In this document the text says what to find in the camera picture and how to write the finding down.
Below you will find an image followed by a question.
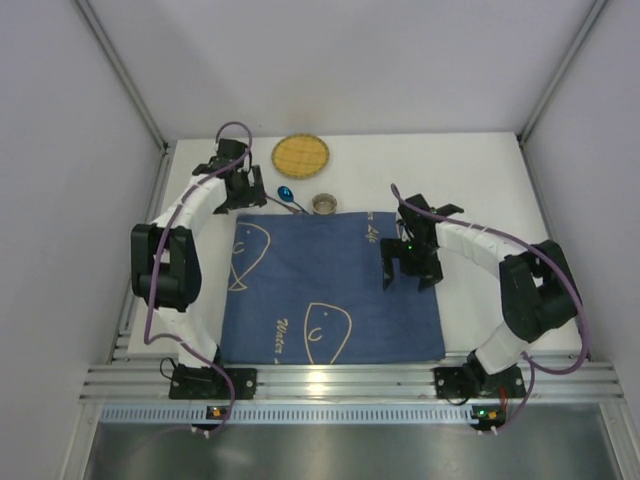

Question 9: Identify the round yellow woven coaster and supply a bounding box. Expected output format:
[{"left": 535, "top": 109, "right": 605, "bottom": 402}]
[{"left": 271, "top": 134, "right": 330, "bottom": 179}]

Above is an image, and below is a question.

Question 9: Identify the speckled ceramic cup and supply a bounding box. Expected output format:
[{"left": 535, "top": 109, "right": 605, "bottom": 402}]
[{"left": 311, "top": 193, "right": 338, "bottom": 216}]

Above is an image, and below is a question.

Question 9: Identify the blue metallic spoon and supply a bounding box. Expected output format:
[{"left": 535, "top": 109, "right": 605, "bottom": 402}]
[{"left": 277, "top": 185, "right": 309, "bottom": 214}]

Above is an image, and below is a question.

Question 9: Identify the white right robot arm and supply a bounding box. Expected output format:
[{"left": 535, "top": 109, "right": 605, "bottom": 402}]
[{"left": 380, "top": 194, "right": 583, "bottom": 380}]

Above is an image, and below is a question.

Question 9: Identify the aluminium front rail frame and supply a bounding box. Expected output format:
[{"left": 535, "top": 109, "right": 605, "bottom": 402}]
[{"left": 80, "top": 358, "right": 624, "bottom": 404}]

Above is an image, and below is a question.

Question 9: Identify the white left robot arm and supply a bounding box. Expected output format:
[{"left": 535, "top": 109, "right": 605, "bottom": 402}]
[{"left": 130, "top": 138, "right": 266, "bottom": 369}]

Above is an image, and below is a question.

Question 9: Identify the right aluminium corner post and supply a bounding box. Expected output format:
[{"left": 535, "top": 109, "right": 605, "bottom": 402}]
[{"left": 517, "top": 0, "right": 615, "bottom": 146}]

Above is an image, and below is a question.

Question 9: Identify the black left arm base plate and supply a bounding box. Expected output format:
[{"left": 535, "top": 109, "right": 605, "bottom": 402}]
[{"left": 168, "top": 364, "right": 257, "bottom": 400}]

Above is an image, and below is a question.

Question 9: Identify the blue cloth placemat with fish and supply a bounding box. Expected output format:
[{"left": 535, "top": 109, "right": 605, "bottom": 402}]
[{"left": 220, "top": 212, "right": 445, "bottom": 365}]

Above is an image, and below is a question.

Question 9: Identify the perforated grey cable duct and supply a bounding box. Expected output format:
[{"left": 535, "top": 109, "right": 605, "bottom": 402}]
[{"left": 100, "top": 403, "right": 504, "bottom": 426}]

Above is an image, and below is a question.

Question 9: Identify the aluminium corner post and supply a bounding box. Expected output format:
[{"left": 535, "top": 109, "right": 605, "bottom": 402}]
[
  {"left": 74, "top": 0, "right": 171, "bottom": 151},
  {"left": 517, "top": 0, "right": 615, "bottom": 146}
]

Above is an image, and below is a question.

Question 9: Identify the left aluminium corner post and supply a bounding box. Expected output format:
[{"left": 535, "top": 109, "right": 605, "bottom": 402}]
[{"left": 74, "top": 0, "right": 171, "bottom": 151}]

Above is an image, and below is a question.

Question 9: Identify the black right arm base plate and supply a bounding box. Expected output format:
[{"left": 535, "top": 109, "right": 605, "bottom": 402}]
[{"left": 433, "top": 359, "right": 526, "bottom": 404}]

